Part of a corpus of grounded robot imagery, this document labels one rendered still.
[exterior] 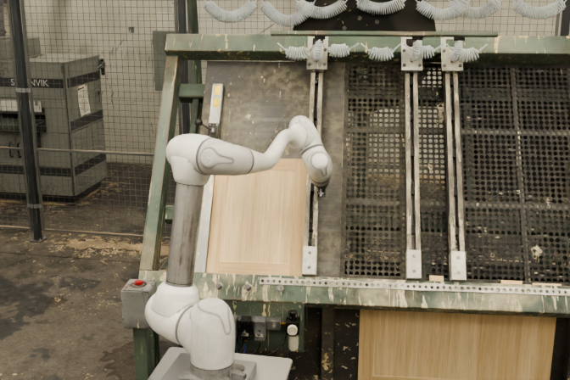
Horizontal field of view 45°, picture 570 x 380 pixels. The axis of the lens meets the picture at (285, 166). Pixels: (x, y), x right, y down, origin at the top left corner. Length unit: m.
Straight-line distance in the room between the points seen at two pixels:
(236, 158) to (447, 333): 1.52
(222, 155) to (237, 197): 0.92
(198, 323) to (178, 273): 0.22
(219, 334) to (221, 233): 0.85
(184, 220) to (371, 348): 1.32
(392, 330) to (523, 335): 0.61
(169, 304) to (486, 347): 1.61
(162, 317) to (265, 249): 0.75
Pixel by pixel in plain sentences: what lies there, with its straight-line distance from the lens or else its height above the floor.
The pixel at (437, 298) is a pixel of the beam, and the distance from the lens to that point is 3.07.
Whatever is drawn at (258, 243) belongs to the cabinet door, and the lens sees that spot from 3.14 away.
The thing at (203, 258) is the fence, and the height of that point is 0.96.
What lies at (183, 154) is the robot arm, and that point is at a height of 1.57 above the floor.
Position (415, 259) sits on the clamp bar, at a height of 0.99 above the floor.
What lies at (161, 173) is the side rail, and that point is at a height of 1.29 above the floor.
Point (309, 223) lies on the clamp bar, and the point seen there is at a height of 1.11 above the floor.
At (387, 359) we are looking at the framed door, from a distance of 3.45.
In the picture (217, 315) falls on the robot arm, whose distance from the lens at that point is 2.41.
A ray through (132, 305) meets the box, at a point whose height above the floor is 0.86.
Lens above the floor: 2.14
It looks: 15 degrees down
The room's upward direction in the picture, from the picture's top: straight up
